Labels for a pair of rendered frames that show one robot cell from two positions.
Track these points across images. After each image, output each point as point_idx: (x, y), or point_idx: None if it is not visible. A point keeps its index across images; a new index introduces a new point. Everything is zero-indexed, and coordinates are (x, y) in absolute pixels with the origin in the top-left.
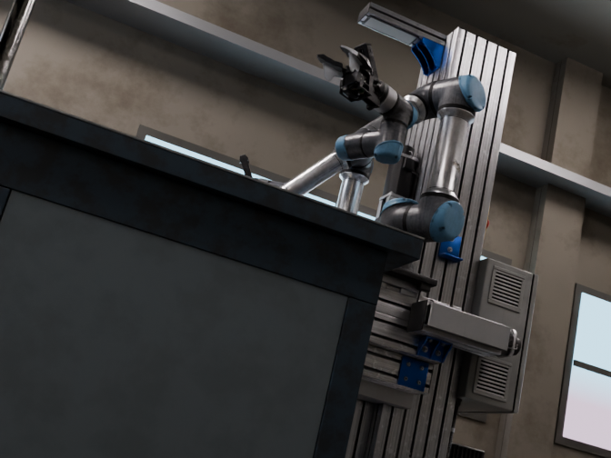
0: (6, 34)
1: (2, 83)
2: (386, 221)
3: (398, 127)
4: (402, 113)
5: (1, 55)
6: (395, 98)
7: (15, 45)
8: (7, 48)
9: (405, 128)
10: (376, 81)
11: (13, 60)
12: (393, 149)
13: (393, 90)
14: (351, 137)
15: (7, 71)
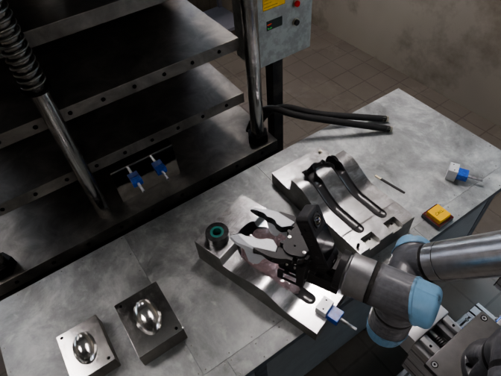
0: (241, 10)
1: (251, 49)
2: (492, 339)
3: (378, 324)
4: (383, 313)
5: (243, 29)
6: (359, 298)
7: (248, 18)
8: (244, 22)
9: (396, 330)
10: (323, 268)
11: (253, 28)
12: (372, 337)
13: (354, 287)
14: (391, 259)
15: (251, 39)
